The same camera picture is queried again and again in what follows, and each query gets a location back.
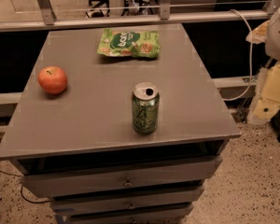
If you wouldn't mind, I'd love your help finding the grey drawer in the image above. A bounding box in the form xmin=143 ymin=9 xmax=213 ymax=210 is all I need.
xmin=50 ymin=182 xmax=204 ymax=216
xmin=21 ymin=156 xmax=222 ymax=198
xmin=56 ymin=203 xmax=193 ymax=224

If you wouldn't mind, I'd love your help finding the green soda can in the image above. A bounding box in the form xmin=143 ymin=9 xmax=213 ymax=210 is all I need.
xmin=132 ymin=82 xmax=160 ymax=135

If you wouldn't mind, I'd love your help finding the green snack bag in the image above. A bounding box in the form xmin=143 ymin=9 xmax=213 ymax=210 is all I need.
xmin=97 ymin=29 xmax=161 ymax=59

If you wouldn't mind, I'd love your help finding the white cable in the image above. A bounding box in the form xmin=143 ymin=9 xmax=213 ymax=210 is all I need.
xmin=222 ymin=8 xmax=255 ymax=103

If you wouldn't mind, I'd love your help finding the grey drawer cabinet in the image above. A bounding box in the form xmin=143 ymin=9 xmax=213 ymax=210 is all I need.
xmin=0 ymin=22 xmax=242 ymax=224

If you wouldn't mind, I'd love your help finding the middle grey drawer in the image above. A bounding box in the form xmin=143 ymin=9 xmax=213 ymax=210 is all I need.
xmin=50 ymin=182 xmax=204 ymax=216

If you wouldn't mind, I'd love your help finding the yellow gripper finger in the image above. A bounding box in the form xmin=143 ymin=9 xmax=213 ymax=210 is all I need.
xmin=247 ymin=61 xmax=280 ymax=125
xmin=245 ymin=21 xmax=269 ymax=44

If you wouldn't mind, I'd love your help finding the metal railing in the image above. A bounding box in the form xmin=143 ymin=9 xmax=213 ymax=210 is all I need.
xmin=0 ymin=0 xmax=280 ymax=32

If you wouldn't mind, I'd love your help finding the red apple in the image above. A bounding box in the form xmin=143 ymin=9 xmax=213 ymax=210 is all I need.
xmin=37 ymin=66 xmax=67 ymax=94

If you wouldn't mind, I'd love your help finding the black office chair base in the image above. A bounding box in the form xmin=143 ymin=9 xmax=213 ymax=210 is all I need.
xmin=86 ymin=0 xmax=110 ymax=18

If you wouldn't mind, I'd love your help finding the bottom grey drawer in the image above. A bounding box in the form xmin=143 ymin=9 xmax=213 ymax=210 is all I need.
xmin=56 ymin=203 xmax=193 ymax=224

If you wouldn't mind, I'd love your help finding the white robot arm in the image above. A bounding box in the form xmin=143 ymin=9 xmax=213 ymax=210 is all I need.
xmin=246 ymin=7 xmax=280 ymax=125

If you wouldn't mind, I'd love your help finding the top grey drawer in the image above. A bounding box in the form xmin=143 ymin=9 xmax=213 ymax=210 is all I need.
xmin=21 ymin=156 xmax=222 ymax=198

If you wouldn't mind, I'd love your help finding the black cable on floor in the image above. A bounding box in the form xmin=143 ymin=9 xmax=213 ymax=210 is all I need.
xmin=0 ymin=168 xmax=51 ymax=205

